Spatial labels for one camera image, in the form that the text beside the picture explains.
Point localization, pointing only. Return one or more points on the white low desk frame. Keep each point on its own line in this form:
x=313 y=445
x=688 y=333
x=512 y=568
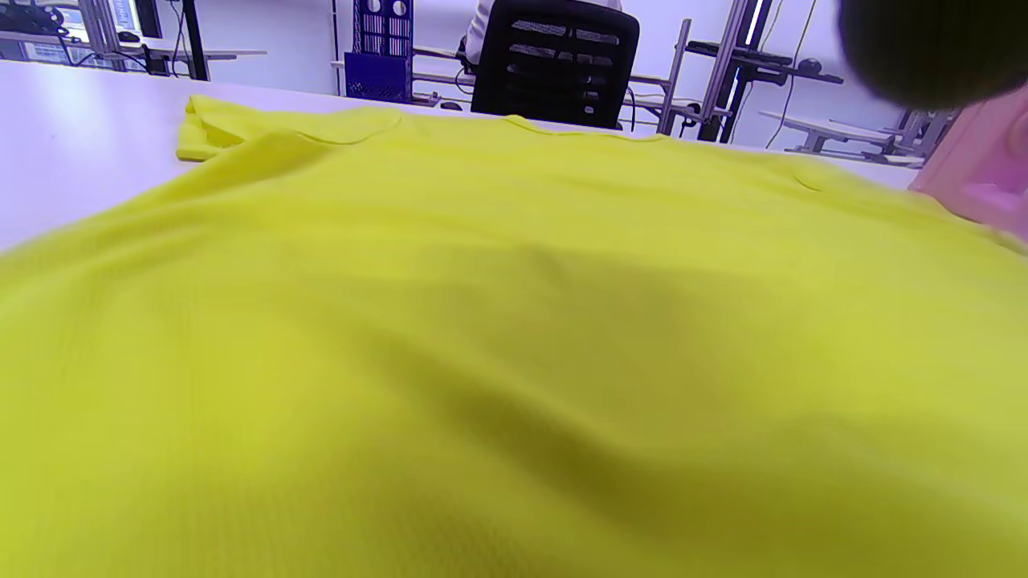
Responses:
x=835 y=136

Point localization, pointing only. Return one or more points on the black metal post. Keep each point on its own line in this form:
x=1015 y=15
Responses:
x=195 y=40

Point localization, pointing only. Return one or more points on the black mesh office chair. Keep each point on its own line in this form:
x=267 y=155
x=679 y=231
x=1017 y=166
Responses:
x=554 y=72

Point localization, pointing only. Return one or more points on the yellow t-shirt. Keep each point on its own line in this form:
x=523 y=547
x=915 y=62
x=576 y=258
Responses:
x=498 y=337

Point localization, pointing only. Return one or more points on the blue perforated rack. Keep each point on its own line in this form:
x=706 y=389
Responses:
x=377 y=76

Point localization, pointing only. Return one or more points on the desk with computer equipment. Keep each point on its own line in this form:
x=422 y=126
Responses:
x=88 y=36

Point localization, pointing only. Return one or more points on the black standing desk frame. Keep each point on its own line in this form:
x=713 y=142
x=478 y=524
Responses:
x=727 y=88

